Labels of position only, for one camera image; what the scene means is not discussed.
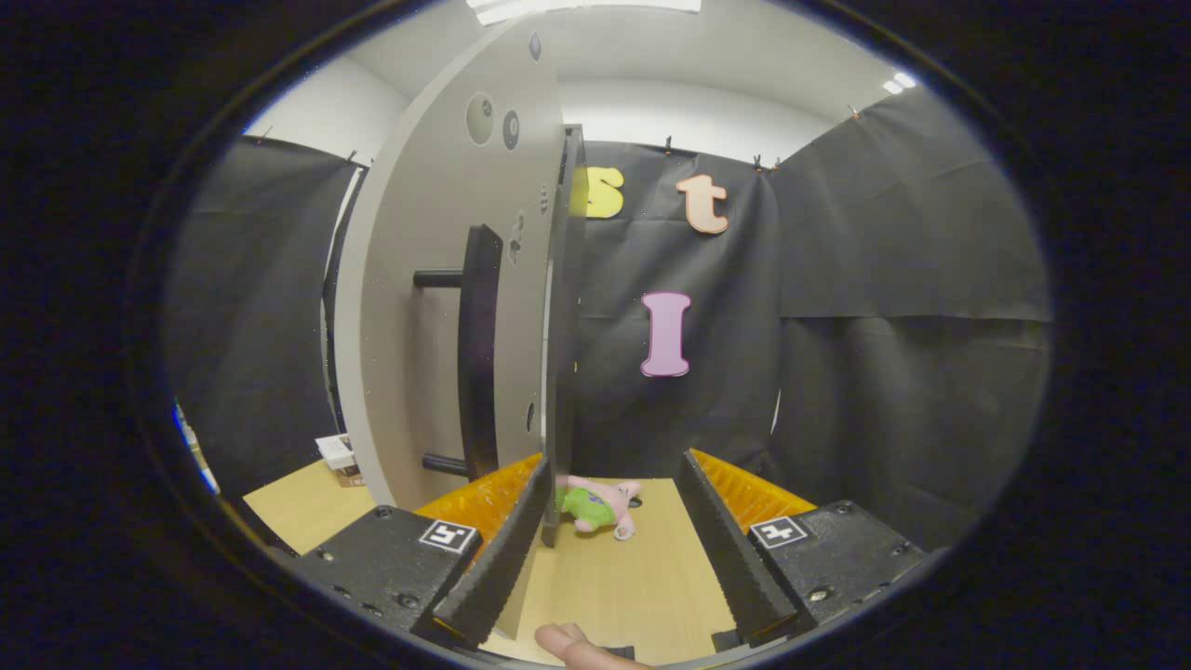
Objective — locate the grey shoe cabinet door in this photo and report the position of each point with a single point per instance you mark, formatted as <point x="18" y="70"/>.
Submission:
<point x="419" y="233"/>

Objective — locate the pink green plush toy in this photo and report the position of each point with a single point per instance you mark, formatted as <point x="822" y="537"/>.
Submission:
<point x="595" y="504"/>

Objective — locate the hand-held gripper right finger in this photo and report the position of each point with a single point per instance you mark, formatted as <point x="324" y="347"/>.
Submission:
<point x="726" y="558"/>

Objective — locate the large ceiling light panel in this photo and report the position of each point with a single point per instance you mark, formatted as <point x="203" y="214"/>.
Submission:
<point x="586" y="6"/>

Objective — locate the black backdrop cloth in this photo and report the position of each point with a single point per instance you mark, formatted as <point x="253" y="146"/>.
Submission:
<point x="884" y="372"/>

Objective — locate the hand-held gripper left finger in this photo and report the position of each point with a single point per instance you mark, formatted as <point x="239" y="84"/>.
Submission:
<point x="502" y="558"/>

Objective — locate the brown book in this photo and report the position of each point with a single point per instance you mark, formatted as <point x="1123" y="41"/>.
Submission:
<point x="351" y="476"/>

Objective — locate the small ceiling light panel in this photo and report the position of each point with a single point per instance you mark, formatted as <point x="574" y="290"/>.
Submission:
<point x="899" y="82"/>

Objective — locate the grey shoe cabinet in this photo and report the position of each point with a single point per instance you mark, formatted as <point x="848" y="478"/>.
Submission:
<point x="566" y="372"/>

